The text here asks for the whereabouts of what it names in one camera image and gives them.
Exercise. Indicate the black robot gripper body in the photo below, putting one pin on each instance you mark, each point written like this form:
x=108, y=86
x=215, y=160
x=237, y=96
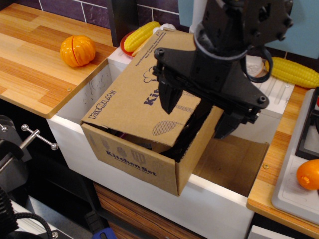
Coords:
x=219, y=77

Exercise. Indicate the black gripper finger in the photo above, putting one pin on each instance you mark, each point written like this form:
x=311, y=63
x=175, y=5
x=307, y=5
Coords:
x=169, y=96
x=227, y=124

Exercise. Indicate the brown cardboard kitchen set box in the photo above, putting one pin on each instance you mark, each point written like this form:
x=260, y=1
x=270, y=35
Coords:
x=128, y=129

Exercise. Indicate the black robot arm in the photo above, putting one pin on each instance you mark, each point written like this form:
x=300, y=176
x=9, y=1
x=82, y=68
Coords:
x=252, y=23

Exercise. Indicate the yellow toy corn right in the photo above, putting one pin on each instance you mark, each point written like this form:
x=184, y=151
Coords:
x=294, y=73

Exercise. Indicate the yellow toy corn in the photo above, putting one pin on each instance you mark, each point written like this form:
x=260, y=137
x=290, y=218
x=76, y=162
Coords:
x=294, y=73
x=139, y=36

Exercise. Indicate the yellow toy corn left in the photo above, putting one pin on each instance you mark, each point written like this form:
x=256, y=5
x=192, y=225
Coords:
x=139, y=36

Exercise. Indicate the red toy plate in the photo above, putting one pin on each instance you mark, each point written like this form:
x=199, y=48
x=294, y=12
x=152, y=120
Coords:
x=122, y=44

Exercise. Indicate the black stove burner grate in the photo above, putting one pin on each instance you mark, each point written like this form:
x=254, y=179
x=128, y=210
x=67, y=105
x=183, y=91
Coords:
x=308, y=145

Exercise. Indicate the white toy sink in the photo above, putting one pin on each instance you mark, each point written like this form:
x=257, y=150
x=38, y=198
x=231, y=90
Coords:
x=213, y=203

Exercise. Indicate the orange toy fruit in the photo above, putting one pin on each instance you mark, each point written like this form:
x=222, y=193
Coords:
x=308, y=175

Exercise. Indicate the white toy stove top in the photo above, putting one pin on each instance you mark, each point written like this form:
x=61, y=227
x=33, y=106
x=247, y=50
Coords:
x=289, y=196

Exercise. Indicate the orange toy pumpkin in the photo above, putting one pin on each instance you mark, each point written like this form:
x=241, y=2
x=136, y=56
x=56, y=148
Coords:
x=77, y=50

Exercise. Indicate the blue object at bottom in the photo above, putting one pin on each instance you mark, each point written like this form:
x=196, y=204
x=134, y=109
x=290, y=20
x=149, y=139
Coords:
x=106, y=233

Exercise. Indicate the silver metal clamp handle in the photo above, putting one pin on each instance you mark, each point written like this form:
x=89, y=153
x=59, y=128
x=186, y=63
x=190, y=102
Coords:
x=33, y=135

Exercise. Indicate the black clamp mount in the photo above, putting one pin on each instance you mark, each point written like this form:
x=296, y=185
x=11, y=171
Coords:
x=14, y=172

